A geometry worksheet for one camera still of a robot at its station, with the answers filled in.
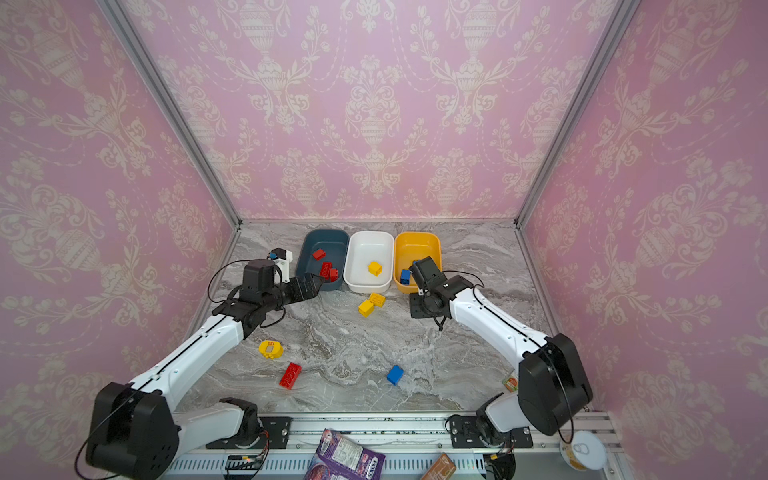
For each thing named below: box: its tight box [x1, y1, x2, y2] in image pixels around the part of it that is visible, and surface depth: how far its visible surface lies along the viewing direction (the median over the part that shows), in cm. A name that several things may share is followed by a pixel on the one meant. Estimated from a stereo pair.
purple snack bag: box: [305, 428, 386, 480], surface depth 70 cm
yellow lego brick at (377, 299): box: [369, 292, 387, 308], surface depth 99 cm
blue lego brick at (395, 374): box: [386, 365, 405, 386], surface depth 84 cm
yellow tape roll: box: [258, 340, 285, 359], surface depth 87 cm
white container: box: [343, 231, 394, 293], surface depth 108 cm
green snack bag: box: [502, 377, 519, 393], surface depth 83 cm
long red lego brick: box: [279, 362, 303, 390], surface depth 83 cm
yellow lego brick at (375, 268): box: [367, 261, 383, 277], surface depth 107 cm
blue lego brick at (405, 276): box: [400, 269, 411, 285], surface depth 103 cm
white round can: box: [559, 430, 607, 471], surface depth 69 cm
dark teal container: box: [296, 229, 350, 291], surface depth 111 cm
